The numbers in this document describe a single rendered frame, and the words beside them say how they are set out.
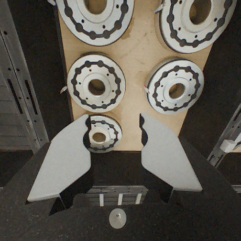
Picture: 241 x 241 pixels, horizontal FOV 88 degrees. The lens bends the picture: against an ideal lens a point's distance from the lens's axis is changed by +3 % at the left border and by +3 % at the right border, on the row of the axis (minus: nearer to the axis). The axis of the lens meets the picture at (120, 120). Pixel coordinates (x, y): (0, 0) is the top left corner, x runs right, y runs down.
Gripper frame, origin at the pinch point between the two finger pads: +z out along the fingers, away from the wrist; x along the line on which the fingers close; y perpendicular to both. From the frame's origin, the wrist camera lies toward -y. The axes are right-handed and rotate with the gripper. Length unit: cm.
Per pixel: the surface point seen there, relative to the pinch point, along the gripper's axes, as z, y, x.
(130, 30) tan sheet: 14.2, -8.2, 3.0
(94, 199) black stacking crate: 14.5, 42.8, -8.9
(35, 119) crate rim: 4.2, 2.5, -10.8
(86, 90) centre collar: 10.5, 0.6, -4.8
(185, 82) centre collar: 10.5, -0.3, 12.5
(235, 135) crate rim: 4.2, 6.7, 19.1
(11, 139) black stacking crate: 14.4, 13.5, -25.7
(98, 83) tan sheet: 14.2, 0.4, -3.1
